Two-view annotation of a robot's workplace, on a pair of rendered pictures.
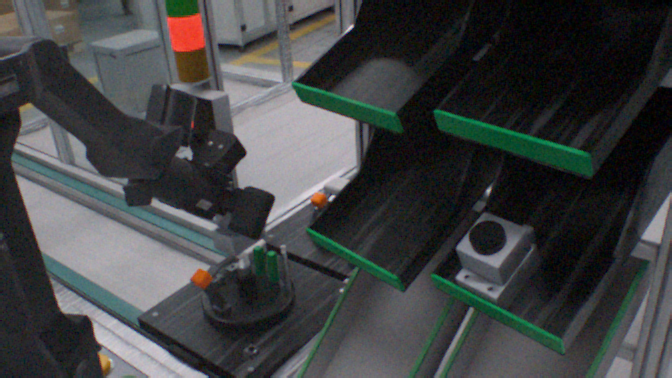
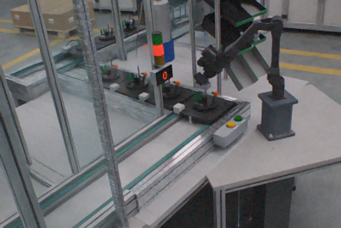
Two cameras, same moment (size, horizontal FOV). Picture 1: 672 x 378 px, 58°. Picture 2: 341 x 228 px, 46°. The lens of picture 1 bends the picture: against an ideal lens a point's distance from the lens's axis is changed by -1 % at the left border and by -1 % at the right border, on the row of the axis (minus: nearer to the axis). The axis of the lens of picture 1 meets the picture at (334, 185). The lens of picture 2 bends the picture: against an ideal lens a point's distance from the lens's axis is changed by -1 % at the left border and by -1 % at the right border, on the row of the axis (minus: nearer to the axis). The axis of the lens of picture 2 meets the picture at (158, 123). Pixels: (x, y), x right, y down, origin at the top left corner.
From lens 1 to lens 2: 2.25 m
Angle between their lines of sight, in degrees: 72
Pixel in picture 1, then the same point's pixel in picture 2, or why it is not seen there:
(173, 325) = (214, 115)
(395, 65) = (234, 16)
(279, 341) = (220, 100)
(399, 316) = (234, 68)
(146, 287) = (181, 136)
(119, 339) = (216, 126)
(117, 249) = (155, 147)
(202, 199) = not seen: hidden behind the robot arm
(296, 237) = (172, 102)
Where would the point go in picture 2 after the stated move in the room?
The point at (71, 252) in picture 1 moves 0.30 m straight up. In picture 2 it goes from (154, 159) to (147, 102)
